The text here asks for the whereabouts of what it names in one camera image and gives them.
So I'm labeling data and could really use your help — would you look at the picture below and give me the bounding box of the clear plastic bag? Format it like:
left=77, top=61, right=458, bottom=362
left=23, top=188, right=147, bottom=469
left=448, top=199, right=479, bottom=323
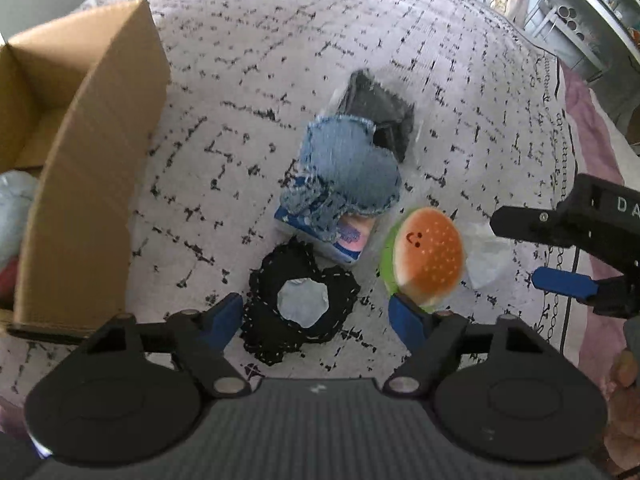
left=462, top=221, right=515, bottom=290

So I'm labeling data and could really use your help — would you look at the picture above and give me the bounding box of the blue white tissue pack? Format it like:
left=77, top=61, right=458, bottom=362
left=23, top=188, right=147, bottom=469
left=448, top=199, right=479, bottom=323
left=274, top=205, right=378, bottom=265

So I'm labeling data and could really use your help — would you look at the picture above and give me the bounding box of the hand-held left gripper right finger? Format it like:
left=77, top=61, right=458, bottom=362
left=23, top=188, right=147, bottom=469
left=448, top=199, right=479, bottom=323
left=382, top=294, right=551, bottom=396

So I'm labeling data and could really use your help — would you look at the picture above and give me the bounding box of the brown cardboard box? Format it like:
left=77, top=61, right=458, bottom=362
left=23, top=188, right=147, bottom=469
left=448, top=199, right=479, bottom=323
left=0, top=0, right=172, bottom=345

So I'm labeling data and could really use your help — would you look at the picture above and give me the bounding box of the black lace scrunchie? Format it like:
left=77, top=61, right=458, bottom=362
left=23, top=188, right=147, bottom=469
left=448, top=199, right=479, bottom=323
left=240, top=237, right=362, bottom=365

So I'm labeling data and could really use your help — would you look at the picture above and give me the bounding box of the white black-patterned bed blanket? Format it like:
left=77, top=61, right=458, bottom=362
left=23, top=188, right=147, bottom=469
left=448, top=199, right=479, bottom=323
left=0, top=0, right=608, bottom=391

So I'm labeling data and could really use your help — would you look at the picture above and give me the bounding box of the burger plush toy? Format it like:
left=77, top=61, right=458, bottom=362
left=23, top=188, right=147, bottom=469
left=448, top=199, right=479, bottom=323
left=379, top=206, right=467, bottom=313

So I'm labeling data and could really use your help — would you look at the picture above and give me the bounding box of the person's right hand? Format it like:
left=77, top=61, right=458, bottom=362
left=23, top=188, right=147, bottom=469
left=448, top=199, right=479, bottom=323
left=602, top=347, right=640, bottom=473

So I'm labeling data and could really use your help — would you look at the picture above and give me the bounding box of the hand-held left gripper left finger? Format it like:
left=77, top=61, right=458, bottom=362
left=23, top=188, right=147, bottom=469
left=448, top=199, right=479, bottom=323
left=80, top=292, right=253, bottom=398

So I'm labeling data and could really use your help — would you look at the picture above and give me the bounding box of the denim heart cushion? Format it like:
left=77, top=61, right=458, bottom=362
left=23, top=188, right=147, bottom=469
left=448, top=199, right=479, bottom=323
left=279, top=114, right=402, bottom=241

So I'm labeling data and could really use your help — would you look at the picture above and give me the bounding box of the black item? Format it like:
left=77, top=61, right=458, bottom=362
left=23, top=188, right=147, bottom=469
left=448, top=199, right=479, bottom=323
left=332, top=69, right=417, bottom=163

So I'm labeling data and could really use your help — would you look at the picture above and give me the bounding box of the white desk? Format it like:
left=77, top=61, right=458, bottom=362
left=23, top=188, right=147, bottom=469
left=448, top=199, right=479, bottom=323
left=520, top=0, right=640, bottom=83

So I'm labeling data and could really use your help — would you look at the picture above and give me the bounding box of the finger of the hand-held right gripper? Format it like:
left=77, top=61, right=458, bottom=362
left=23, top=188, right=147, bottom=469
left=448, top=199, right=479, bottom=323
left=490, top=205, right=577, bottom=247
left=531, top=266, right=601, bottom=302

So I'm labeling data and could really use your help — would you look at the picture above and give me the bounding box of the blue-grey plush toy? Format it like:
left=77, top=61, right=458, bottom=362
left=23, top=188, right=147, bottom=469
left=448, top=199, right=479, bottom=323
left=0, top=171, right=40, bottom=268

